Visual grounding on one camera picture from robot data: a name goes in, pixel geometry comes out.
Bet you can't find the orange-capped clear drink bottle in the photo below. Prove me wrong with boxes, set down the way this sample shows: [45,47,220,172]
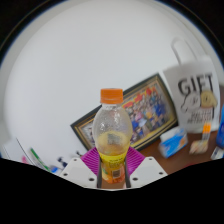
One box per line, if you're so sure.
[92,87,134,185]

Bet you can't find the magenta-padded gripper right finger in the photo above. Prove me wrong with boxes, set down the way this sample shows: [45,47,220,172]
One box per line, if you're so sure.
[123,146,168,188]

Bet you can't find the framed group picture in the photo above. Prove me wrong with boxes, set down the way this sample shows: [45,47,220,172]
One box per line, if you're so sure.
[70,73,179,152]

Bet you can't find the white remote control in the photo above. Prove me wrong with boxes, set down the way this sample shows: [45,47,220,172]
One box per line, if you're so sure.
[210,146,224,160]

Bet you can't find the orange black puzzle cube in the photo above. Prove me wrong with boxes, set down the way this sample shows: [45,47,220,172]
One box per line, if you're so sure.
[201,122,213,143]

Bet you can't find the blue tissue pack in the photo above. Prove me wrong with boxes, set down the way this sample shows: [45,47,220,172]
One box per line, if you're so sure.
[158,126,189,159]

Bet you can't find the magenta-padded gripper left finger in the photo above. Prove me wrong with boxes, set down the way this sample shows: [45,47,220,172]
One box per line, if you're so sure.
[59,146,103,188]

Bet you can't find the white printed gift bag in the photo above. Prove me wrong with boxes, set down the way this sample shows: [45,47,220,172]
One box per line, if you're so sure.
[162,36,221,134]

